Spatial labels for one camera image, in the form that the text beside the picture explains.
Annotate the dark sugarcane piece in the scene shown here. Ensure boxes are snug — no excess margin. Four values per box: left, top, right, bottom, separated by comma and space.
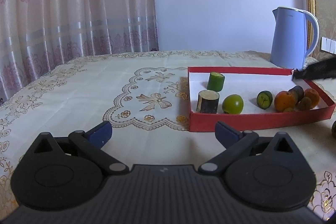
197, 90, 220, 114
288, 85, 304, 102

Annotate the yellow-brown small fruit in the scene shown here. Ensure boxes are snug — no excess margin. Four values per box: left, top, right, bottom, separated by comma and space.
283, 107, 295, 113
297, 97, 312, 111

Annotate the large orange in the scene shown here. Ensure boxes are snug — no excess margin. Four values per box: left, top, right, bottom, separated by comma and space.
274, 91, 298, 112

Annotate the round green fruit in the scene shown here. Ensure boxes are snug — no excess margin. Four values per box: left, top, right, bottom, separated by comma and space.
222, 94, 244, 115
331, 121, 336, 138

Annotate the green cut cucumber piece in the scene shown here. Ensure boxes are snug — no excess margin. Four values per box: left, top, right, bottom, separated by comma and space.
256, 90, 273, 110
207, 72, 225, 92

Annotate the small orange mandarin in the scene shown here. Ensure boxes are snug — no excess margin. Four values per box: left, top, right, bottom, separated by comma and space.
304, 88, 320, 109

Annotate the light blue electric kettle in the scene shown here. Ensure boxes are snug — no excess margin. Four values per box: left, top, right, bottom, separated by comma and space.
270, 7, 319, 69

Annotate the red cardboard tray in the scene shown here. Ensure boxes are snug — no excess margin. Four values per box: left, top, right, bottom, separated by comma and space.
188, 67, 335, 132

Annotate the cream lace tablecloth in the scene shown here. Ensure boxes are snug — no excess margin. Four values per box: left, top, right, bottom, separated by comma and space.
1, 51, 335, 223

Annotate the patterned pink curtain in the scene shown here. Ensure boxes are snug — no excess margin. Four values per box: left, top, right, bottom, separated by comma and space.
1, 0, 159, 102

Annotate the white wall switch panel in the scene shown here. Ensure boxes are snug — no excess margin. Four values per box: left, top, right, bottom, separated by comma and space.
321, 37, 336, 55

